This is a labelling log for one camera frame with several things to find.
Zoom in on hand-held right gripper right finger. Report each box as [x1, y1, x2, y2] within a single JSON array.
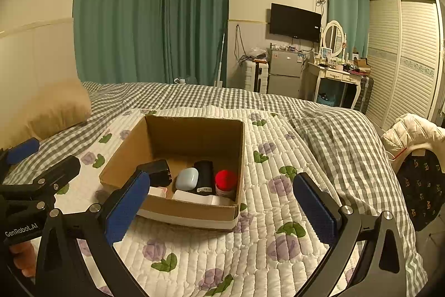
[[293, 173, 407, 297]]

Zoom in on black power adapter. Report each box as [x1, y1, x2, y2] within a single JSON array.
[[137, 159, 173, 188]]

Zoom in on person's left hand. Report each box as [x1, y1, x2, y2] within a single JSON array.
[[9, 241, 37, 278]]

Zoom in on light teal curtain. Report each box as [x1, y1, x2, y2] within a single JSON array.
[[327, 0, 370, 59]]

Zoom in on dark suitcase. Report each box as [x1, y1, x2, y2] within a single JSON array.
[[355, 74, 374, 111]]

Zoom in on black remote control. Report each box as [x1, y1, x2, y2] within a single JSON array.
[[194, 160, 214, 194]]

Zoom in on white louvered wardrobe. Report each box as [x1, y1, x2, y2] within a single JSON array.
[[366, 0, 444, 131]]

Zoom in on silver fridge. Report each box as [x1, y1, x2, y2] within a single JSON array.
[[268, 48, 305, 99]]

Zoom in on white box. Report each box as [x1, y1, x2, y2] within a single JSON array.
[[173, 190, 233, 206]]

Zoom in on black wall television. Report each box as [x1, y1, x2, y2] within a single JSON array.
[[270, 3, 322, 43]]

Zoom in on red-capped bottle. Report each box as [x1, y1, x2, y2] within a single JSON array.
[[214, 170, 239, 201]]

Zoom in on dark wall cables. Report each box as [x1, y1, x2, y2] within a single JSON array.
[[234, 24, 256, 66]]

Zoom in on white suitcase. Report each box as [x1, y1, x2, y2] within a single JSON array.
[[243, 60, 270, 93]]

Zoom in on dark printed garment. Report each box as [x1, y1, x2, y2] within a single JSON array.
[[396, 148, 443, 232]]

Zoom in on beige pillow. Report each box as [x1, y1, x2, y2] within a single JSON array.
[[0, 79, 93, 151]]

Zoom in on light blue case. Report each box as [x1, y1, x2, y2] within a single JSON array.
[[175, 168, 199, 191]]

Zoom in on white pole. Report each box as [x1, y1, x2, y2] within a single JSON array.
[[217, 31, 226, 87]]

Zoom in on green curtain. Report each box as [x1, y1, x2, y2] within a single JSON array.
[[73, 0, 167, 84], [162, 0, 230, 87]]

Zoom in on white puffer jacket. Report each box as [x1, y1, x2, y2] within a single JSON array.
[[380, 113, 445, 165]]

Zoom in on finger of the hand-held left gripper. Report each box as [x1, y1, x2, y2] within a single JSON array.
[[0, 139, 39, 183], [0, 155, 81, 211]]

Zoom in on white oval mirror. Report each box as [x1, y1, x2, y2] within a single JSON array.
[[322, 20, 347, 57]]

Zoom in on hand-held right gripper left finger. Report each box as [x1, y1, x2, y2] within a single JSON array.
[[35, 171, 151, 297]]

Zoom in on clear plastic bag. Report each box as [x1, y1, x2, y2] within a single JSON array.
[[248, 47, 270, 62]]

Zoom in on white dressing table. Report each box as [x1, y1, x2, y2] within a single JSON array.
[[308, 60, 364, 110]]

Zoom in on white floral quilt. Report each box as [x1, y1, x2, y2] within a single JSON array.
[[52, 105, 369, 297]]

